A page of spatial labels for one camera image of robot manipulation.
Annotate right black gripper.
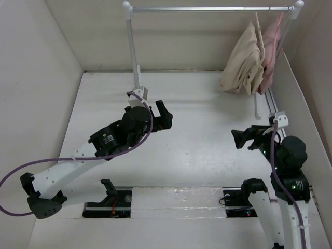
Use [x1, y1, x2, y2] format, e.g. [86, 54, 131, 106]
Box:
[232, 123, 284, 169]

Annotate beige trousers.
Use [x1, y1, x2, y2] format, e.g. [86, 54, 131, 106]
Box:
[219, 23, 265, 96]

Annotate cream wooden hanger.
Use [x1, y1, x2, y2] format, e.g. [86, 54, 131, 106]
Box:
[255, 12, 266, 61]

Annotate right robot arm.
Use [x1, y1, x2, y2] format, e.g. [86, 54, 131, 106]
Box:
[231, 125, 311, 248]

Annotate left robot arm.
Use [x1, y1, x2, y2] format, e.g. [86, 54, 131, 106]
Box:
[20, 100, 173, 219]

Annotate pink hanging garment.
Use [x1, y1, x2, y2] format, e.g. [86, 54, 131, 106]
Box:
[257, 13, 283, 95]

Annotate white clothes rack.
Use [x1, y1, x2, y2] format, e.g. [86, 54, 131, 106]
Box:
[122, 0, 306, 120]

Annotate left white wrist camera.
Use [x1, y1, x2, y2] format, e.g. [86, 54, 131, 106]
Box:
[127, 86, 148, 108]

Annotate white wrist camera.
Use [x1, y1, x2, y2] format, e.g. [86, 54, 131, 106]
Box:
[269, 111, 289, 130]
[127, 86, 148, 108]

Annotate aluminium rail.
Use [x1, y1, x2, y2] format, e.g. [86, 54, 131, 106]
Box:
[265, 89, 289, 141]

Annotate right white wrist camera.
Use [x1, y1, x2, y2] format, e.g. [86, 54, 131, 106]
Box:
[269, 111, 289, 130]

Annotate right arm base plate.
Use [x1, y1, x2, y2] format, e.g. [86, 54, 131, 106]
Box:
[219, 187, 258, 218]

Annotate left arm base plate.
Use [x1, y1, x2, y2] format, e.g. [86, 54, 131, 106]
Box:
[82, 189, 132, 219]

